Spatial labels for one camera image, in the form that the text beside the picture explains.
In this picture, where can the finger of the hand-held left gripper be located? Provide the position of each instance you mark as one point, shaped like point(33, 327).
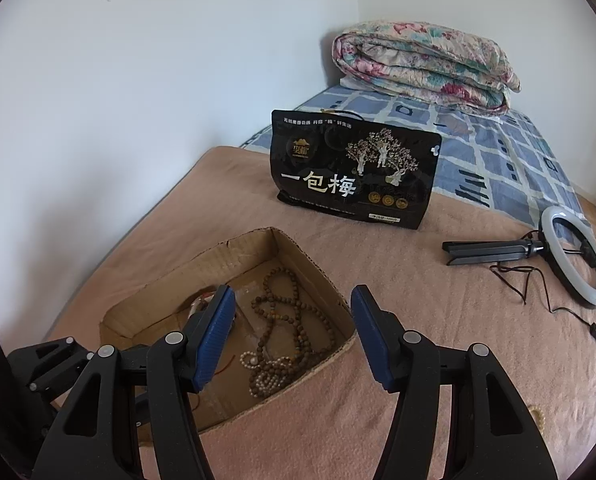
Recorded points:
point(53, 375)

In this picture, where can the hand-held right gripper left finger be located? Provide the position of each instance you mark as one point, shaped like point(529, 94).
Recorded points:
point(215, 340)

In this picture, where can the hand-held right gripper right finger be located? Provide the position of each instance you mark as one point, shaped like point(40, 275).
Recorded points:
point(373, 340)

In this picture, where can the cardboard box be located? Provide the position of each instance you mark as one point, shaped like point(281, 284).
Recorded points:
point(298, 270)

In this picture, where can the pink-brown blanket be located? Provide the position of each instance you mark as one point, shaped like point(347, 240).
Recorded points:
point(428, 285)

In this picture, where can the black snack bag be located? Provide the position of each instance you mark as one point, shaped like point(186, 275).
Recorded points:
point(328, 180)

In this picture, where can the blue checked bedsheet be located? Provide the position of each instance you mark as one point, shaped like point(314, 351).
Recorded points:
point(503, 160)

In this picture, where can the folded floral quilt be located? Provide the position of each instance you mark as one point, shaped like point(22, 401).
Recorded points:
point(418, 65)

